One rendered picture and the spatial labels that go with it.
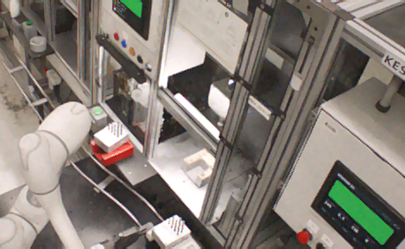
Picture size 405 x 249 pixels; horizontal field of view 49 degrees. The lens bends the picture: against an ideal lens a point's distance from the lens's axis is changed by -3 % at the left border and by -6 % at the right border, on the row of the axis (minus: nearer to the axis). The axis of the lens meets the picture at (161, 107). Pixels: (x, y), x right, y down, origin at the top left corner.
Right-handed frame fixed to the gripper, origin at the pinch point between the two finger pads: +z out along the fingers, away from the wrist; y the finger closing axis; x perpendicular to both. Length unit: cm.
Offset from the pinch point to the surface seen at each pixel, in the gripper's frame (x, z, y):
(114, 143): 37.1, 7.4, 13.9
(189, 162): 13.3, 32.1, 9.6
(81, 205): 36.3, -10.4, -19.8
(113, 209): 26.4, 1.5, -19.8
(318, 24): -29, 20, 110
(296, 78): -28, 20, 93
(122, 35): 54, 20, 57
